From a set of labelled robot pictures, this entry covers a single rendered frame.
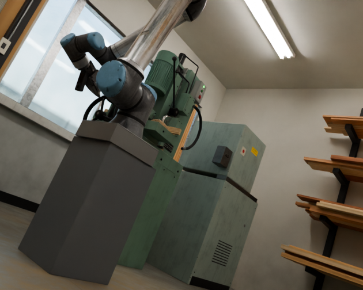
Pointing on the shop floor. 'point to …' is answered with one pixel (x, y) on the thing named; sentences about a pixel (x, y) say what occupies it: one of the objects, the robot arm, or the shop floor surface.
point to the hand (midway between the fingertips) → (97, 96)
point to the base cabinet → (148, 218)
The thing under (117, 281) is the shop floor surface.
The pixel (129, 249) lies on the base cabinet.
